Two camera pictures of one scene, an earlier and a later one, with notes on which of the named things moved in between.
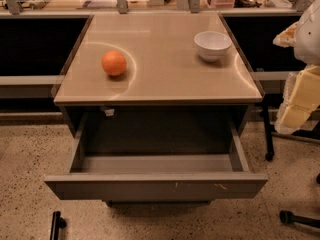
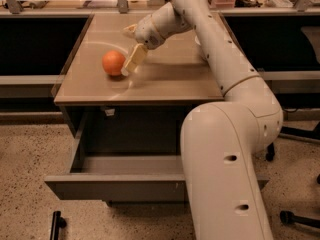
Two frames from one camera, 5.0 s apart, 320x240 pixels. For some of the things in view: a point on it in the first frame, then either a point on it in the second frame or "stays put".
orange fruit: [114, 63] stays put
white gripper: [309, 39] -> [146, 31]
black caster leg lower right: [287, 217] stays put
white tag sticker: [109, 112] stays put
